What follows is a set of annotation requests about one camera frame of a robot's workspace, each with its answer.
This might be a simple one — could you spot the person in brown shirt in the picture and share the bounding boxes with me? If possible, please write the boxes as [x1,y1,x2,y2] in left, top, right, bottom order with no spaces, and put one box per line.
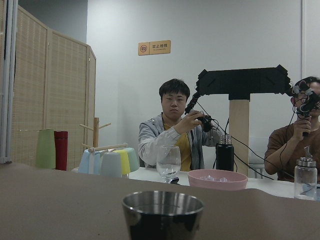
[264,76,320,183]

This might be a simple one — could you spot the yellow cup on rack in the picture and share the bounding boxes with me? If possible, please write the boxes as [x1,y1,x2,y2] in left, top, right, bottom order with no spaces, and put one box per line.
[114,149,131,175]

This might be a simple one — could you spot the red thermos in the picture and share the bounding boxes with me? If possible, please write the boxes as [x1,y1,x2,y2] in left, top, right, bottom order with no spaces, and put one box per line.
[54,131,68,171]

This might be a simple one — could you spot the wine glass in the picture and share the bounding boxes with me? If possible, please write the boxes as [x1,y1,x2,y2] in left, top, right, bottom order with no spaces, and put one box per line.
[156,145,181,183]

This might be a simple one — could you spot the person in background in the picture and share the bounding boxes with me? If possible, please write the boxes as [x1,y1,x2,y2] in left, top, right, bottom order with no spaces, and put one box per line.
[138,78,221,172]

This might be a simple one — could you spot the green cup on rack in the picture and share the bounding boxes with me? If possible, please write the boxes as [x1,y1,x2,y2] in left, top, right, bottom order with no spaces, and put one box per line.
[124,147,140,172]

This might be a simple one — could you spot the black thermos bottle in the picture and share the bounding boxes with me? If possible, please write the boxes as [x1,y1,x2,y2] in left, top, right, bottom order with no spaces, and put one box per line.
[215,134,234,172]

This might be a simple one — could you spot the black teleoperation stand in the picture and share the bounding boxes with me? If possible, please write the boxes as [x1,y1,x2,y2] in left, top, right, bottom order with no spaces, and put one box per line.
[185,65,290,176]

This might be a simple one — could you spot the pink bowl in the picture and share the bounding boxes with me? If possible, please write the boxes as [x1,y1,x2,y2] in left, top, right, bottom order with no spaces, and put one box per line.
[187,169,248,191]

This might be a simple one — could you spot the steel double jigger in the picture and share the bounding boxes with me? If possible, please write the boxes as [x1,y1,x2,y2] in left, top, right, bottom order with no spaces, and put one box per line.
[122,190,205,240]

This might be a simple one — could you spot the wooden cup rack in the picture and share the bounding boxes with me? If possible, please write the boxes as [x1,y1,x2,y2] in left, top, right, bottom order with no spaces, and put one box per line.
[79,117,128,156]

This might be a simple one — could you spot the bamboo folding screen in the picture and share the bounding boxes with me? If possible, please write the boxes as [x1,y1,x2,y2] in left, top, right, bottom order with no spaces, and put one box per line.
[0,0,96,170]

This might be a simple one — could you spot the green tall tumbler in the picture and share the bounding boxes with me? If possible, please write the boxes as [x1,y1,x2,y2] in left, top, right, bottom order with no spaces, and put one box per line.
[35,128,56,169]

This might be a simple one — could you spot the orange wall sign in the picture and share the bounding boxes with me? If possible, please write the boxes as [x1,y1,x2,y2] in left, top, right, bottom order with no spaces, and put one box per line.
[138,40,171,56]

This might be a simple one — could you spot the glass oil bottle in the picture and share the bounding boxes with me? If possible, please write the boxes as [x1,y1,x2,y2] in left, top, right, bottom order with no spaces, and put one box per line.
[294,146,318,201]

